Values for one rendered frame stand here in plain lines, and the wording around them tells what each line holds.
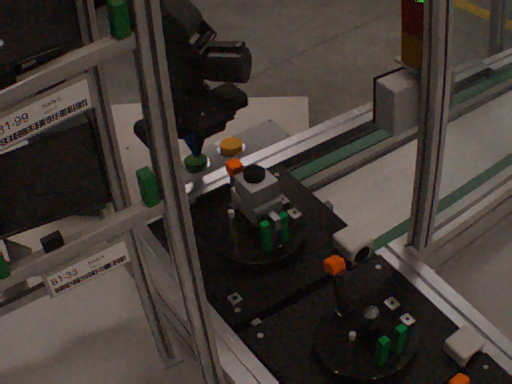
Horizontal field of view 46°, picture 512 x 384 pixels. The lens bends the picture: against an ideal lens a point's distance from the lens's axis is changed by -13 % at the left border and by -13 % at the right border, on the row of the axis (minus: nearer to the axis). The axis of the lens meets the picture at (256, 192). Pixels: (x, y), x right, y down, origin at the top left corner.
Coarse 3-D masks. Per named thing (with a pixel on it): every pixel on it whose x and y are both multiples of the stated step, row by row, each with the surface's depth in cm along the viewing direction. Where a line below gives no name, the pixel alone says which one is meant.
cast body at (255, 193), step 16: (240, 176) 93; (256, 176) 92; (272, 176) 93; (240, 192) 94; (256, 192) 91; (272, 192) 93; (240, 208) 96; (256, 208) 93; (272, 208) 94; (256, 224) 94; (272, 224) 93
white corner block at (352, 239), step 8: (352, 224) 99; (344, 232) 97; (352, 232) 97; (360, 232) 97; (336, 240) 97; (344, 240) 96; (352, 240) 96; (360, 240) 96; (368, 240) 96; (336, 248) 98; (344, 248) 96; (352, 248) 95; (360, 248) 96; (368, 248) 97; (344, 256) 96; (352, 256) 95; (360, 256) 96; (368, 256) 98; (352, 264) 97
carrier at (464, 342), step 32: (352, 288) 92; (384, 288) 91; (416, 288) 91; (288, 320) 89; (320, 320) 88; (352, 320) 85; (384, 320) 85; (416, 320) 86; (448, 320) 86; (256, 352) 85; (288, 352) 84; (320, 352) 82; (352, 352) 75; (384, 352) 77; (416, 352) 82; (448, 352) 81; (480, 352) 80
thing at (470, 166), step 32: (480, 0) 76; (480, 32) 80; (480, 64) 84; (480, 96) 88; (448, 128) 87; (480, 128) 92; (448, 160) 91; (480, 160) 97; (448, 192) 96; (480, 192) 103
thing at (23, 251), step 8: (104, 208) 71; (104, 216) 71; (8, 240) 69; (112, 240) 71; (8, 248) 68; (16, 248) 75; (24, 248) 85; (16, 256) 72; (24, 256) 81; (40, 272) 78
